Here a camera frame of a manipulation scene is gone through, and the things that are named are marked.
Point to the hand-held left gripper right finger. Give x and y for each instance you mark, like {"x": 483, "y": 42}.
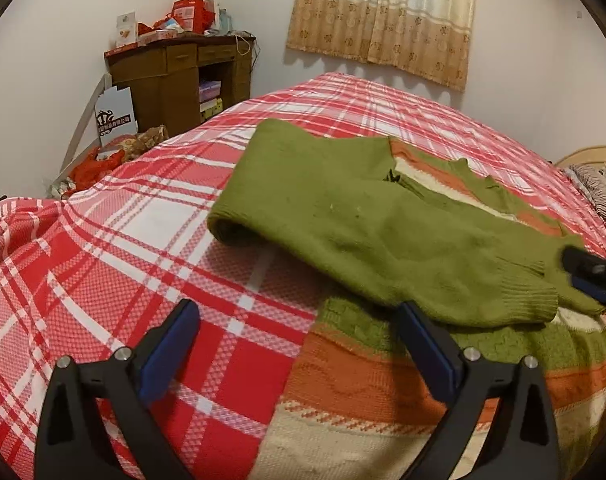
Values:
{"x": 428, "y": 350}

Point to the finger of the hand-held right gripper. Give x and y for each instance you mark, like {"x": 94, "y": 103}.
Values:
{"x": 588, "y": 260}
{"x": 595, "y": 289}

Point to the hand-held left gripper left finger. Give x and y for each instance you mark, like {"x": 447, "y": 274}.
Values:
{"x": 169, "y": 355}

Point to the green orange cream knit sweater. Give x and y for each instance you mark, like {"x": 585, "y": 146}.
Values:
{"x": 333, "y": 200}

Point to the striped pillow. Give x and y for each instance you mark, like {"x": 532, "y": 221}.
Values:
{"x": 598, "y": 190}

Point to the red plaid blanket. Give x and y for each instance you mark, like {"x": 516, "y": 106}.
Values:
{"x": 133, "y": 260}

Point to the red plastic bag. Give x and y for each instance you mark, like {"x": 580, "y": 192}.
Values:
{"x": 94, "y": 170}

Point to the brown patterned cloth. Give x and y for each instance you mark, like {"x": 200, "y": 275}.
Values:
{"x": 145, "y": 142}

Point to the grey metal bar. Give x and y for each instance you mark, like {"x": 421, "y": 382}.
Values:
{"x": 85, "y": 125}

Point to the white printed cardboard box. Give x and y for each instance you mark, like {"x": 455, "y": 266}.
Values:
{"x": 114, "y": 115}

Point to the yellow box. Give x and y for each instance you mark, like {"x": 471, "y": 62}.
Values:
{"x": 211, "y": 110}

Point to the purple box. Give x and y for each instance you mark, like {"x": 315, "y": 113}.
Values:
{"x": 210, "y": 91}

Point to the brown wooden desk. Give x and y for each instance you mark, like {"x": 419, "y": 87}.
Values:
{"x": 158, "y": 85}

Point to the flat red box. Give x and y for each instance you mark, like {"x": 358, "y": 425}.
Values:
{"x": 121, "y": 50}

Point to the beige floral curtain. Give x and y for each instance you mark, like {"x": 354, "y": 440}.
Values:
{"x": 383, "y": 20}

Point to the white card box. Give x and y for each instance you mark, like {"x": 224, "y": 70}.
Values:
{"x": 126, "y": 29}

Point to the pile of red boxes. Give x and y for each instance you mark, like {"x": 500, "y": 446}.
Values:
{"x": 190, "y": 16}

